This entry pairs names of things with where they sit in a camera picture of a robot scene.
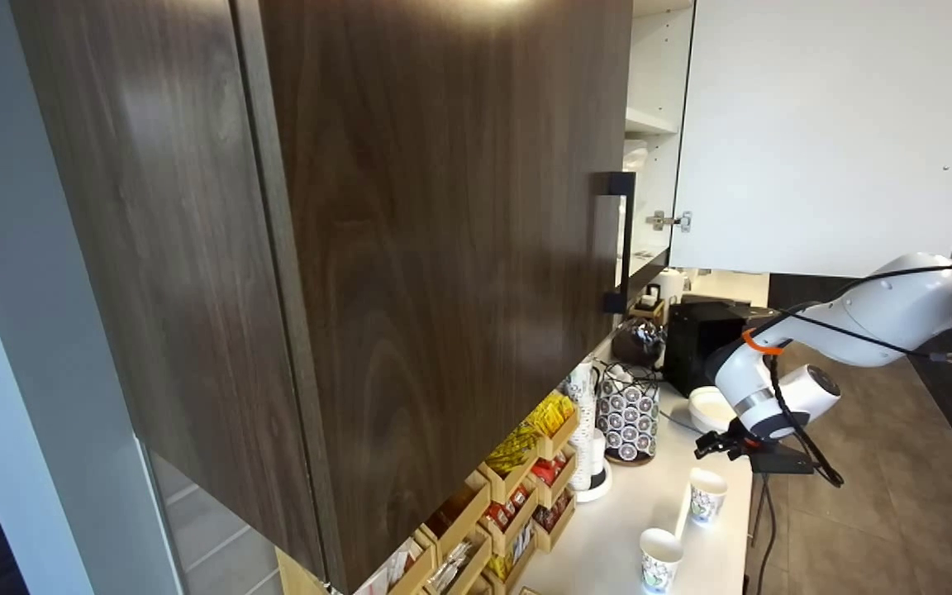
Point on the shiny dark metal pot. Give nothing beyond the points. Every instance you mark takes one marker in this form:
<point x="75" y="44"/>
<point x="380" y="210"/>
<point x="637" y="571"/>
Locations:
<point x="637" y="349"/>

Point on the metal cupboard hinge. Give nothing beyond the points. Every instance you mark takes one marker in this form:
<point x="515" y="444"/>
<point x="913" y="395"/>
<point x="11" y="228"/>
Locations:
<point x="668" y="221"/>

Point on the tall paper cup stack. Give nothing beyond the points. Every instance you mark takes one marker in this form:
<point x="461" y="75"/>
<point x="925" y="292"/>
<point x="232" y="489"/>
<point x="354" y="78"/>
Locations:
<point x="573" y="389"/>
<point x="591" y="411"/>

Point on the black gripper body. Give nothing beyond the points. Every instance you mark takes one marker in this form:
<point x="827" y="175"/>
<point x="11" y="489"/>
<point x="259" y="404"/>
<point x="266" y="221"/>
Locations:
<point x="745" y="437"/>

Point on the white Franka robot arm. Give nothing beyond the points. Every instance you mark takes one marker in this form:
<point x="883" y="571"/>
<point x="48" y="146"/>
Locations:
<point x="907" y="316"/>

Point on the white cup lid stack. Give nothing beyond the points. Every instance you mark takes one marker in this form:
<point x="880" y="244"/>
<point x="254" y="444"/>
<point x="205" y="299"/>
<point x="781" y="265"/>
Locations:
<point x="591" y="452"/>

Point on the dark wood wall cupboard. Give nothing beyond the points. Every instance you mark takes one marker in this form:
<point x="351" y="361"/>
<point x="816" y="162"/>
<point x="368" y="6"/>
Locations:
<point x="444" y="218"/>

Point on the wooden tea packet rack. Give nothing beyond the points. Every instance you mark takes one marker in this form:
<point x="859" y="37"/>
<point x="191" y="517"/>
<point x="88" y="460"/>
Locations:
<point x="465" y="521"/>

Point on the black coffee machine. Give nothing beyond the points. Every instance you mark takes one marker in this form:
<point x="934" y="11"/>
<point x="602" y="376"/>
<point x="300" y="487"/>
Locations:
<point x="697" y="329"/>

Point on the patterned paper cup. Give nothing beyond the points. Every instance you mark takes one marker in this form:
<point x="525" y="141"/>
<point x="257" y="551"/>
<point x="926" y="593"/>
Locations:
<point x="660" y="563"/>
<point x="709" y="501"/>

